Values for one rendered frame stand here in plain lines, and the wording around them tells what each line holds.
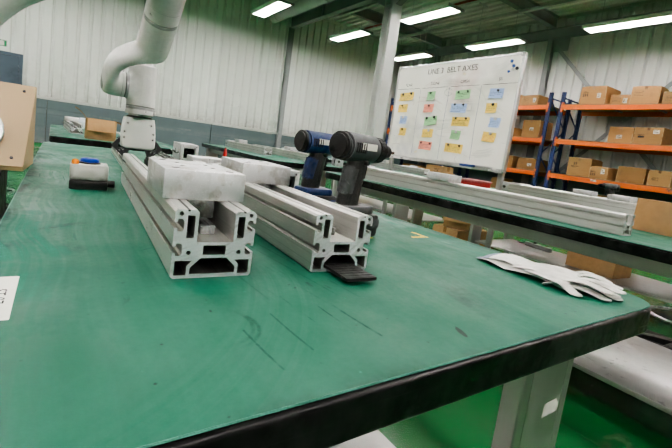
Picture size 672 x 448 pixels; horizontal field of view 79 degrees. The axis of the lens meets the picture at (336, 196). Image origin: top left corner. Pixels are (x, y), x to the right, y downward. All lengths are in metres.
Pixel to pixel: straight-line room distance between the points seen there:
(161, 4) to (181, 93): 11.45
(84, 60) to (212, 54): 3.25
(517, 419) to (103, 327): 0.63
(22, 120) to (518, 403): 1.43
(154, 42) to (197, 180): 0.77
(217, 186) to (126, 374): 0.31
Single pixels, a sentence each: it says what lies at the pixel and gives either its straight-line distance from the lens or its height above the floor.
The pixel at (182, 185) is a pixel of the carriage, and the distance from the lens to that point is 0.58.
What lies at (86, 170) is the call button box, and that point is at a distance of 1.14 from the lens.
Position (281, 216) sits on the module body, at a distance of 0.68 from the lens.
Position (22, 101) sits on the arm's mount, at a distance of 1.56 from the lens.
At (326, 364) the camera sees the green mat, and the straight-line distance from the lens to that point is 0.37.
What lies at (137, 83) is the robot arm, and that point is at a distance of 1.43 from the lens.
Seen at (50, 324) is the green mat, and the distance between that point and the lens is 0.43.
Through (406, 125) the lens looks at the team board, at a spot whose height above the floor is 1.31.
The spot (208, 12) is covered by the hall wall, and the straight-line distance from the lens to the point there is 13.16.
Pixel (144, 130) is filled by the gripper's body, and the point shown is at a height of 0.93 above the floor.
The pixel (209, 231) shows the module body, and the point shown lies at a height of 0.83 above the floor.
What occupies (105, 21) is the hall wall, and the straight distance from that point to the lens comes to 12.55.
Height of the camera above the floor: 0.96
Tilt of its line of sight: 7 degrees down
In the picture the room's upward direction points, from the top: 8 degrees clockwise
